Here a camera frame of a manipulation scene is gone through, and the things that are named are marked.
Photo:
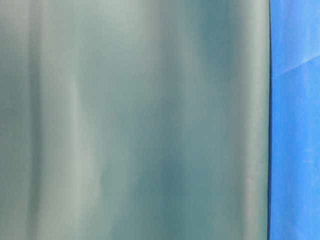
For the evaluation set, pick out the grey-green backdrop curtain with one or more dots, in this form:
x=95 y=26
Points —
x=134 y=119

